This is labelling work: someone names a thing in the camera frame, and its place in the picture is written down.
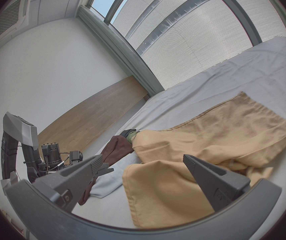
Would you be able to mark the bed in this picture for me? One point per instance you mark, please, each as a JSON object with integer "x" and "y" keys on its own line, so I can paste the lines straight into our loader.
{"x": 208, "y": 84}

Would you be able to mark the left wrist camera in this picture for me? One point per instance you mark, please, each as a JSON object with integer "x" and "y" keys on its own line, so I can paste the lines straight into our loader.
{"x": 75, "y": 156}

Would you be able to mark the grey-green curtain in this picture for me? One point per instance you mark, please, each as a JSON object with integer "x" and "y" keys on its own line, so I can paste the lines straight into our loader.
{"x": 123, "y": 51}

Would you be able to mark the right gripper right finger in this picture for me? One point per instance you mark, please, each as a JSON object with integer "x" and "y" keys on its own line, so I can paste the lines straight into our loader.
{"x": 220, "y": 186}

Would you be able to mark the ceiling air vent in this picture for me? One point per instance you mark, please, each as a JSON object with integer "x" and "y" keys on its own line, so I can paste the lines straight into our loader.
{"x": 7, "y": 19}

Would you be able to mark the window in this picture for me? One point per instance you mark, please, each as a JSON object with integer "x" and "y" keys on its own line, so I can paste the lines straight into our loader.
{"x": 183, "y": 34}

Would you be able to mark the tan shorts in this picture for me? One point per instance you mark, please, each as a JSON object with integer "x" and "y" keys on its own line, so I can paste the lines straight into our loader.
{"x": 208, "y": 146}

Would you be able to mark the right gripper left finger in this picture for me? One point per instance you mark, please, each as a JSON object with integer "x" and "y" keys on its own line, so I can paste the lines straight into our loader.
{"x": 67, "y": 184}

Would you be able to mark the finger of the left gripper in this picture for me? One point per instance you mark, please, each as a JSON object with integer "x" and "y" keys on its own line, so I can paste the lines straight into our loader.
{"x": 105, "y": 165}
{"x": 105, "y": 172}

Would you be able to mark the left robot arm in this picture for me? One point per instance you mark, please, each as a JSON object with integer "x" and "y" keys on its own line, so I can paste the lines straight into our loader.
{"x": 20, "y": 129}

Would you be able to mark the pale grey garment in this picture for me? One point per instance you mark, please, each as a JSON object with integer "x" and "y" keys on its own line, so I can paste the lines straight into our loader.
{"x": 110, "y": 181}

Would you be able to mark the brown garment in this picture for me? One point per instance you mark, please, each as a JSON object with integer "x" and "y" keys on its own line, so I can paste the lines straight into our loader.
{"x": 118, "y": 146}

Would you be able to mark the black garment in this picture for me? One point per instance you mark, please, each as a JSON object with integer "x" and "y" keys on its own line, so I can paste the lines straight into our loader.
{"x": 128, "y": 132}

